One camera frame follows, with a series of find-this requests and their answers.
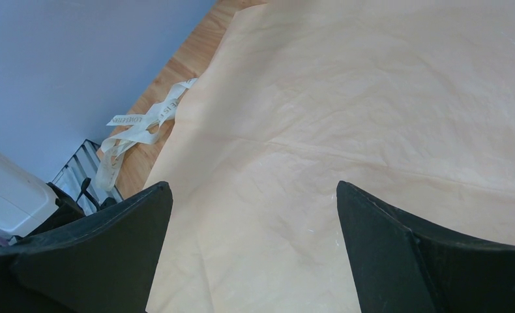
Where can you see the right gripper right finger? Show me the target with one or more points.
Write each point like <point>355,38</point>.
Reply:
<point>403,263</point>

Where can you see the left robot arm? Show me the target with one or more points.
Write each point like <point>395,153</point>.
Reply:
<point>29,206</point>

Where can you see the pink wrapping paper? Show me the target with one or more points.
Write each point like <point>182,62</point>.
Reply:
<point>411,101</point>

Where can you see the cream printed ribbon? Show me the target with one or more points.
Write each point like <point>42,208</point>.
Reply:
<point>138,131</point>

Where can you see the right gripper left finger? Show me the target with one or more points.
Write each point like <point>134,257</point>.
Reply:
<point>104,262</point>

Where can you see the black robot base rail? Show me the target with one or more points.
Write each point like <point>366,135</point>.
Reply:
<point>82,165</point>

